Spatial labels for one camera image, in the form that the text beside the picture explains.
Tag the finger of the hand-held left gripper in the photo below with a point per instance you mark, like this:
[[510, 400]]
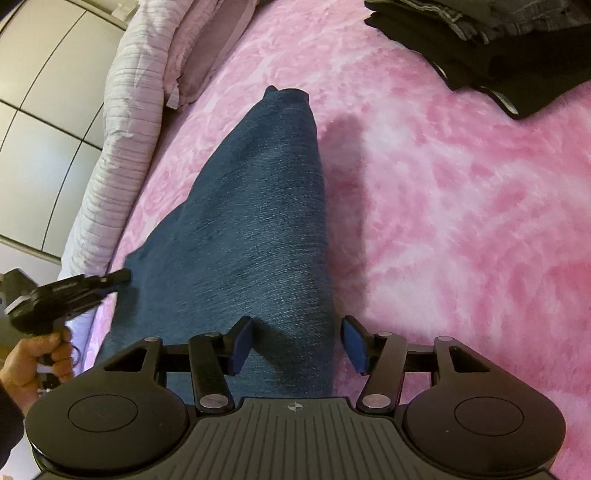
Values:
[[115, 279]]

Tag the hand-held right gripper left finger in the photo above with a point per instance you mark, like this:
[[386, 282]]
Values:
[[241, 346]]

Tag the blue jeans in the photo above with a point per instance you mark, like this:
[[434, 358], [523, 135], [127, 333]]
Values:
[[258, 221]]

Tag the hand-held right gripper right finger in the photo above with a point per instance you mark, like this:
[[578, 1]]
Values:
[[353, 346]]

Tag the lilac pillow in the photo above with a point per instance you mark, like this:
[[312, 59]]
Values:
[[217, 41]]

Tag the white striped quilt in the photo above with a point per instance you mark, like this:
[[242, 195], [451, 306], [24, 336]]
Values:
[[134, 92]]

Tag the pink floral blanket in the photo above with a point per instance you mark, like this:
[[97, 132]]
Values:
[[461, 230]]

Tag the cream wardrobe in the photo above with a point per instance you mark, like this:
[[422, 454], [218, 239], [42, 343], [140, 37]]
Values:
[[46, 115]]

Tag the person's left hand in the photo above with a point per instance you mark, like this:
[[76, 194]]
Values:
[[32, 364]]

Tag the pile of dark clothes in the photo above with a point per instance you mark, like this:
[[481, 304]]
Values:
[[531, 83]]

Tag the dark grey clothes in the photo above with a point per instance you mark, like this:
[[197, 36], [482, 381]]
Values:
[[485, 21]]

